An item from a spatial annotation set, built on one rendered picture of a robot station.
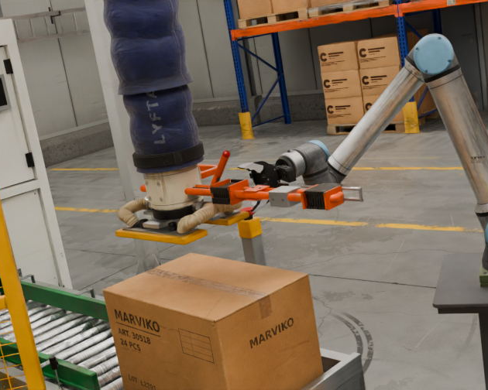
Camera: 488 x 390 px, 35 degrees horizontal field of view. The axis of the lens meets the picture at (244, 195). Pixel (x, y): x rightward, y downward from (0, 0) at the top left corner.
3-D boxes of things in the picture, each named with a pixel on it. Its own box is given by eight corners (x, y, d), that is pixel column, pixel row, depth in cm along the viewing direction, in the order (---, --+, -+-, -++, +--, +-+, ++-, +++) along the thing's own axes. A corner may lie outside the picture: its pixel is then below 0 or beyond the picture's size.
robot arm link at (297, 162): (308, 175, 250) (300, 147, 248) (298, 180, 247) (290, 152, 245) (290, 176, 257) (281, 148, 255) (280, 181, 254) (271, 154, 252)
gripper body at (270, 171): (252, 192, 247) (278, 179, 255) (270, 192, 241) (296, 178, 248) (245, 170, 246) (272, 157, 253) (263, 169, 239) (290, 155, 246)
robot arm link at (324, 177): (341, 195, 264) (330, 162, 262) (338, 204, 253) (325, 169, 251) (317, 203, 267) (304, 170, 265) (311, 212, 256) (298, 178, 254)
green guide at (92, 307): (-5, 290, 415) (-9, 275, 413) (12, 284, 422) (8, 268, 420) (190, 344, 302) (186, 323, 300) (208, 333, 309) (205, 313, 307)
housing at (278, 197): (269, 206, 214) (266, 191, 213) (284, 200, 219) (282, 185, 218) (288, 208, 209) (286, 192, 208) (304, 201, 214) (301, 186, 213)
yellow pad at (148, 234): (115, 237, 250) (111, 222, 249) (139, 227, 257) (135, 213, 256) (184, 245, 227) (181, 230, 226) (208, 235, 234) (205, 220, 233)
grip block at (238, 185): (211, 204, 229) (207, 186, 227) (232, 196, 235) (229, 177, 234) (230, 206, 223) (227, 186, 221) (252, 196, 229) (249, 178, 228)
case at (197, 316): (125, 395, 271) (101, 289, 262) (209, 349, 296) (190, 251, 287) (238, 445, 227) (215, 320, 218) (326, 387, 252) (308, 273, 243)
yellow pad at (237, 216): (158, 219, 263) (156, 205, 262) (180, 211, 270) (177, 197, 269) (228, 226, 240) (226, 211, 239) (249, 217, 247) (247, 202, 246)
